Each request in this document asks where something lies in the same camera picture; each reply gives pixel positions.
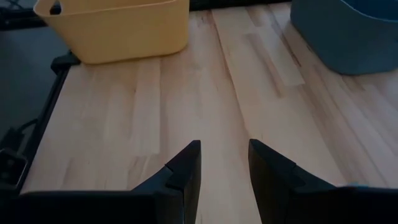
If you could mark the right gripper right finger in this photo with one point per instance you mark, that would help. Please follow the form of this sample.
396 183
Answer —
273 177

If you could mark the yellow plastic bin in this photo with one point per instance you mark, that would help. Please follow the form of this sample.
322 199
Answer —
124 34

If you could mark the small black camera box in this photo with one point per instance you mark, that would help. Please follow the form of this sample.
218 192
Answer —
11 168

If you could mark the teal plastic bin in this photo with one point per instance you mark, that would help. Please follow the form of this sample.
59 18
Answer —
348 40

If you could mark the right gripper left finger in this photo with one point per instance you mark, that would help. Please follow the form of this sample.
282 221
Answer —
183 177

